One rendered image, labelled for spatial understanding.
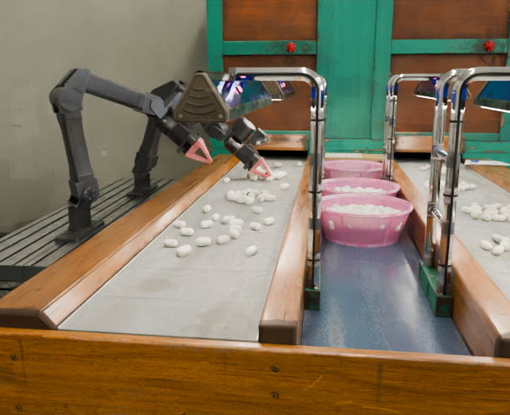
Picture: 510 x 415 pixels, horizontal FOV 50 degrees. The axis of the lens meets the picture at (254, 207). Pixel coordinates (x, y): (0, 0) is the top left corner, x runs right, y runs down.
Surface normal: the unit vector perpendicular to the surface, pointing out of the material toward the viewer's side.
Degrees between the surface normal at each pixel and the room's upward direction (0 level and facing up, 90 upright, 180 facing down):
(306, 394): 90
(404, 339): 0
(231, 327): 0
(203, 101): 90
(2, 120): 90
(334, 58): 90
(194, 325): 0
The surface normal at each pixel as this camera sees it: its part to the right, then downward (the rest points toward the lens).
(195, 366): -0.13, 0.22
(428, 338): 0.00, -0.97
